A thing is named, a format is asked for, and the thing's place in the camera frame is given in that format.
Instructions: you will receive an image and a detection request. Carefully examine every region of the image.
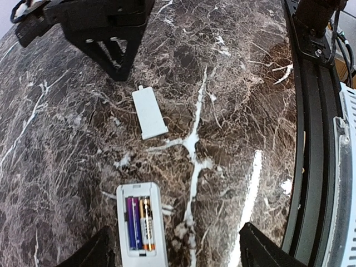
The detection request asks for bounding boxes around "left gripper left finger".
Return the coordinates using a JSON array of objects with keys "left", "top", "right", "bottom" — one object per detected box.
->
[{"left": 57, "top": 226, "right": 115, "bottom": 267}]

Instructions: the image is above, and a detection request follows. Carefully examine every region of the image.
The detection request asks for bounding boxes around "blue battery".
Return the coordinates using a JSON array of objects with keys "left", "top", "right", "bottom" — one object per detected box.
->
[{"left": 126, "top": 197, "right": 143, "bottom": 250}]

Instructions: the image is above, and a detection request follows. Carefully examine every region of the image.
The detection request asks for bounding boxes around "white remote control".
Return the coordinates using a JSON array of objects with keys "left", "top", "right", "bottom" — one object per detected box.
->
[{"left": 116, "top": 182, "right": 168, "bottom": 266}]

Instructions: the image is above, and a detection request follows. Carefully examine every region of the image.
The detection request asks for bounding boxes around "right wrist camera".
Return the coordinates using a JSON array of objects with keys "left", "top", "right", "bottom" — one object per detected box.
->
[{"left": 10, "top": 0, "right": 53, "bottom": 48}]

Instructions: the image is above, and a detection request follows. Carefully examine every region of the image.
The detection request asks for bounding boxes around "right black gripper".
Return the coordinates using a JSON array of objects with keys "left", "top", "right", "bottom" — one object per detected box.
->
[{"left": 43, "top": 0, "right": 155, "bottom": 82}]

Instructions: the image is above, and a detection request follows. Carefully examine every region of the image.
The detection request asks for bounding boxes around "grey battery cover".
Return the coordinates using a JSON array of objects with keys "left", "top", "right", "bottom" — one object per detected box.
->
[{"left": 132, "top": 85, "right": 169, "bottom": 140}]

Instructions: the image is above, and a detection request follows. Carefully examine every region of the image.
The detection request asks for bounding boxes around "white cable duct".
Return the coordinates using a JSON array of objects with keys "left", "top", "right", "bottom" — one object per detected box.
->
[{"left": 340, "top": 83, "right": 355, "bottom": 266}]

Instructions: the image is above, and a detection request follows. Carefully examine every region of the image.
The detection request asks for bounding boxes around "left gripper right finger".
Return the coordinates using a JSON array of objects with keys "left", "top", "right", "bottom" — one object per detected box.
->
[{"left": 239, "top": 222, "right": 305, "bottom": 267}]

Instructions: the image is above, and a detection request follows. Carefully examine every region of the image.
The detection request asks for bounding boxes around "black front rail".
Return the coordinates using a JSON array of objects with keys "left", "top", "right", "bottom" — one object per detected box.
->
[{"left": 281, "top": 1, "right": 342, "bottom": 266}]

